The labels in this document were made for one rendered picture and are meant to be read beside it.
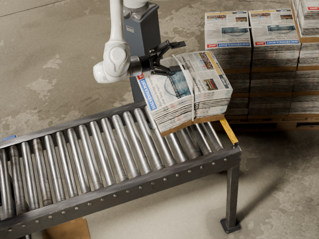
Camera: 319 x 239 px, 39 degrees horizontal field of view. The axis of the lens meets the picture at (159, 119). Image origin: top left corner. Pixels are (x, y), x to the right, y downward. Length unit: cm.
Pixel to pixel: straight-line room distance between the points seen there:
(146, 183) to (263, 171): 121
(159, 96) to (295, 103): 139
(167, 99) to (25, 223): 90
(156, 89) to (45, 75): 215
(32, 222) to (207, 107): 101
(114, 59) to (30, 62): 260
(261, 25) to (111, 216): 159
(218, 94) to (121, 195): 69
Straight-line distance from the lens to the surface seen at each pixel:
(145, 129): 245
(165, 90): 213
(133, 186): 224
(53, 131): 257
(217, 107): 223
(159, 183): 229
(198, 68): 221
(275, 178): 323
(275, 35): 295
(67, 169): 238
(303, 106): 331
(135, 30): 290
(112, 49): 182
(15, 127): 382
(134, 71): 202
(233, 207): 278
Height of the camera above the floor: 266
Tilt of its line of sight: 49 degrees down
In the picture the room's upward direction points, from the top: 8 degrees counter-clockwise
